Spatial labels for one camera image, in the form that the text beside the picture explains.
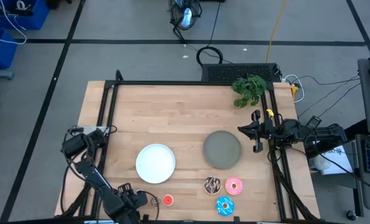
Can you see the blue glazed donut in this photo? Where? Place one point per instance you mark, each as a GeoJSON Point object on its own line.
{"type": "Point", "coordinates": [220, 210]}

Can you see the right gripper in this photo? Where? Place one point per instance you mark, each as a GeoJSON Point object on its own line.
{"type": "Point", "coordinates": [266, 130]}

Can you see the black metal table frame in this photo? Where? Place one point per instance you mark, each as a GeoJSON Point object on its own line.
{"type": "Point", "coordinates": [172, 83]}

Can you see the black floor fan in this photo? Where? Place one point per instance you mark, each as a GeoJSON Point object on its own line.
{"type": "Point", "coordinates": [185, 15]}

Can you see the yellow tag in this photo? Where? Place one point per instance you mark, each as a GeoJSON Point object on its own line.
{"type": "Point", "coordinates": [269, 112]}

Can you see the white round plate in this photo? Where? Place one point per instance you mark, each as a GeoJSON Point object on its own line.
{"type": "Point", "coordinates": [155, 163]}

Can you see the green potted plant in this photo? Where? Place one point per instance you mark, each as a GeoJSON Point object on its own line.
{"type": "Point", "coordinates": [249, 89]}

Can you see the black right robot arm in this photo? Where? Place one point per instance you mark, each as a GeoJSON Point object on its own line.
{"type": "Point", "coordinates": [325, 133]}

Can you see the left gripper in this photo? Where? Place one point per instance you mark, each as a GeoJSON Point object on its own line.
{"type": "Point", "coordinates": [128, 202]}

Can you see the chocolate glazed donut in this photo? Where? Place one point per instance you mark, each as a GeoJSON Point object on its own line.
{"type": "Point", "coordinates": [208, 188]}

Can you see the black mesh computer case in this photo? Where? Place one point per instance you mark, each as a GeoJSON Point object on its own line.
{"type": "Point", "coordinates": [239, 72]}

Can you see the pink glazed donut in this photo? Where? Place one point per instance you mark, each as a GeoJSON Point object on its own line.
{"type": "Point", "coordinates": [229, 189]}

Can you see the black power adapter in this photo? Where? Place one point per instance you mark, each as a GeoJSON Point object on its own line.
{"type": "Point", "coordinates": [313, 121]}

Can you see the white printed paper box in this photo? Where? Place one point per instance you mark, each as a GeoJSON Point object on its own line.
{"type": "Point", "coordinates": [336, 160]}

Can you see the yellow plug connector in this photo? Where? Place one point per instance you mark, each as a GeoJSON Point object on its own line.
{"type": "Point", "coordinates": [294, 90]}

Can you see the silver metal bar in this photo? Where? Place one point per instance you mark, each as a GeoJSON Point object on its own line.
{"type": "Point", "coordinates": [99, 221]}

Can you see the black chair caster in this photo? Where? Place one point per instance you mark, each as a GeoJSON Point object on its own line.
{"type": "Point", "coordinates": [350, 214]}

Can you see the small red donut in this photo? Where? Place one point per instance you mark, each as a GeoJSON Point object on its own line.
{"type": "Point", "coordinates": [165, 203]}

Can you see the grey-green round plate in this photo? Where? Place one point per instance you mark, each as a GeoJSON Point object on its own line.
{"type": "Point", "coordinates": [222, 149]}

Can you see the blue storage bin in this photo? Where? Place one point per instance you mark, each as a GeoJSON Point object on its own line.
{"type": "Point", "coordinates": [35, 18]}
{"type": "Point", "coordinates": [4, 53]}

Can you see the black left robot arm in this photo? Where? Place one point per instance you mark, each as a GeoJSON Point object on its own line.
{"type": "Point", "coordinates": [93, 175]}

